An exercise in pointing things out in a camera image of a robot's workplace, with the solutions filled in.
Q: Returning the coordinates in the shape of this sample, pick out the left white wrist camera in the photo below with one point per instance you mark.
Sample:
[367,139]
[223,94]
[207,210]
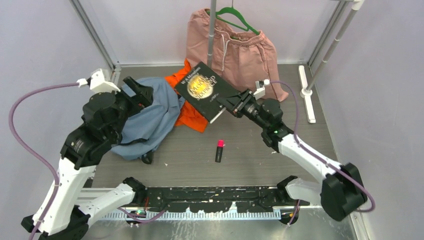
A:
[99,82]

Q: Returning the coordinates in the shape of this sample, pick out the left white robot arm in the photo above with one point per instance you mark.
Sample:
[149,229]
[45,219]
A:
[60,217]

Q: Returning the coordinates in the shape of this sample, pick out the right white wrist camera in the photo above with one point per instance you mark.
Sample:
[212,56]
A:
[261,88]

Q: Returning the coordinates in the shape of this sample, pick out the blue student backpack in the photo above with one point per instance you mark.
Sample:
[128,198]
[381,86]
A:
[143,132]

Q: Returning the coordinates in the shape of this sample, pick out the rack pole with foot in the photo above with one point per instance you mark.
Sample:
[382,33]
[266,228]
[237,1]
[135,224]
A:
[339,21]
[211,32]

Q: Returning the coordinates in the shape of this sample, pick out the right rack pole with foot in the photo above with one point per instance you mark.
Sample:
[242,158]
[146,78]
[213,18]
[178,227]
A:
[339,21]

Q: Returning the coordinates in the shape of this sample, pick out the left rack pole with foot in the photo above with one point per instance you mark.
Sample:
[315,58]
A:
[211,32]

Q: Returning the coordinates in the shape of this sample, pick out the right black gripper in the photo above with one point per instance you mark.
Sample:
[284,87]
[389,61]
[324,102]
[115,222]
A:
[243,98]

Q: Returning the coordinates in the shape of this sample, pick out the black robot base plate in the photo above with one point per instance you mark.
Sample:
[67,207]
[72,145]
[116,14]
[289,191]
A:
[213,199]

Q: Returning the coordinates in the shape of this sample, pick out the pink black highlighter marker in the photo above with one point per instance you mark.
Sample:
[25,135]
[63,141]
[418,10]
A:
[219,150]

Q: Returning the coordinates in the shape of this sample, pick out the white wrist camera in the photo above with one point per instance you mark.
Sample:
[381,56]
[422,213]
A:
[261,88]
[99,82]

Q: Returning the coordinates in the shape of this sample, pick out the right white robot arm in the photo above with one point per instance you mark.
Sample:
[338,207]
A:
[338,188]

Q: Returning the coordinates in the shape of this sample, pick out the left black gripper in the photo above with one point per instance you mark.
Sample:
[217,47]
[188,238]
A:
[145,93]

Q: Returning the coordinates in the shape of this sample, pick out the green clothes hanger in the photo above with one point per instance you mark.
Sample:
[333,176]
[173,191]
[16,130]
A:
[232,11]

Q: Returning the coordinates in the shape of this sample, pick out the orange cloth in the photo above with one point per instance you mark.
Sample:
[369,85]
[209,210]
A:
[188,116]

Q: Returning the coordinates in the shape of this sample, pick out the pink shorts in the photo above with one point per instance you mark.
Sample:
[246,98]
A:
[240,58]

